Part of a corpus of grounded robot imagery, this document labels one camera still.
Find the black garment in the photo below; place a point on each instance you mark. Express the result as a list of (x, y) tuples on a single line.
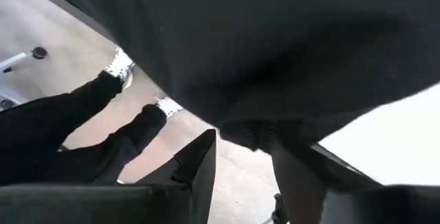
[(258, 52)]

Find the white chair base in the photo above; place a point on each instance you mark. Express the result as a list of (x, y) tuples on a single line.
[(17, 62)]

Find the person's white shoe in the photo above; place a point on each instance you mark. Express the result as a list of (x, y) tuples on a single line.
[(169, 107), (120, 66)]

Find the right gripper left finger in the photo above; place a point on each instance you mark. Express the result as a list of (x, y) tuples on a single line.
[(103, 205)]

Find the person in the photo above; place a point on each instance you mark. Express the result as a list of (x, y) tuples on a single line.
[(51, 138)]

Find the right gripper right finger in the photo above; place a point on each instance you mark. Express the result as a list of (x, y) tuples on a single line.
[(385, 205)]

